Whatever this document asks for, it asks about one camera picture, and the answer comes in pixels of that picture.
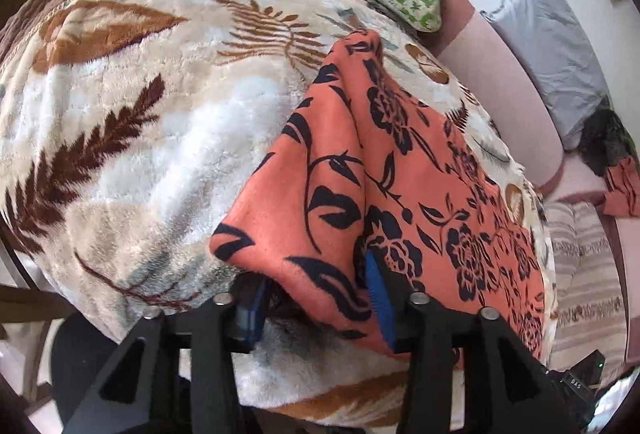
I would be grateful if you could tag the dark furry cloth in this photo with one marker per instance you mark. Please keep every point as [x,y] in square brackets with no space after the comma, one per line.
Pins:
[605,139]

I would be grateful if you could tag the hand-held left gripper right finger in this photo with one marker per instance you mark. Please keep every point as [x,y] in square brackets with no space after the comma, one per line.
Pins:
[380,309]

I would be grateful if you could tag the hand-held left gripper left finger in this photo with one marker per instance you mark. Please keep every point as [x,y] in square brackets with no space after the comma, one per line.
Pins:
[250,319]

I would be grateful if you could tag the striped beige cloth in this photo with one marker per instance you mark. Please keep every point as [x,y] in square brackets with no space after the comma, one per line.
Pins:
[585,274]

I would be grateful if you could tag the orange floral blouse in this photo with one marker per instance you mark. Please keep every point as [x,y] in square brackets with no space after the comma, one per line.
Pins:
[410,174]

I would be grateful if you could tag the plain orange cloth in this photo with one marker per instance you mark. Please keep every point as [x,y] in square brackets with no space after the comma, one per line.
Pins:
[622,189]

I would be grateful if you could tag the pink bolster cushion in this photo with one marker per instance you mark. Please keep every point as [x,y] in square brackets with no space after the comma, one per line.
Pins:
[500,79]

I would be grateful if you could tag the grey pillow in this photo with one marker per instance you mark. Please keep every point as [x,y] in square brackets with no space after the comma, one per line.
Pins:
[555,49]

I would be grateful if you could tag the leaf printed fleece blanket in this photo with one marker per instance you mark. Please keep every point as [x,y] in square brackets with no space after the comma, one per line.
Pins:
[150,114]

